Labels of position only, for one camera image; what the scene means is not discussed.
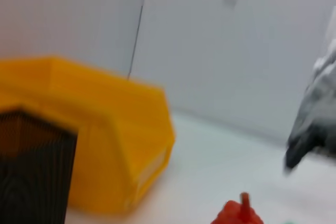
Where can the black mesh pen holder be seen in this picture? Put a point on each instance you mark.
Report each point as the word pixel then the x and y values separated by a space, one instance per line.
pixel 34 171

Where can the yellow plastic storage bin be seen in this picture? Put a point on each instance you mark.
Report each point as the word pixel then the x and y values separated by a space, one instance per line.
pixel 105 129

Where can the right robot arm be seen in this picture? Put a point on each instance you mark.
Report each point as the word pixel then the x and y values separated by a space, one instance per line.
pixel 323 82

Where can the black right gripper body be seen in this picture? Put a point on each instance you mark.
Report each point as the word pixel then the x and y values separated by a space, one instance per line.
pixel 320 132

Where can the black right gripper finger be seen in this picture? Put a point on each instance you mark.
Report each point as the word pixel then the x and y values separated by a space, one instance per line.
pixel 296 155

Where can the red-orange toy fruit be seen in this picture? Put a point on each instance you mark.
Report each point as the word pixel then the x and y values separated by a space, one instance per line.
pixel 236 213

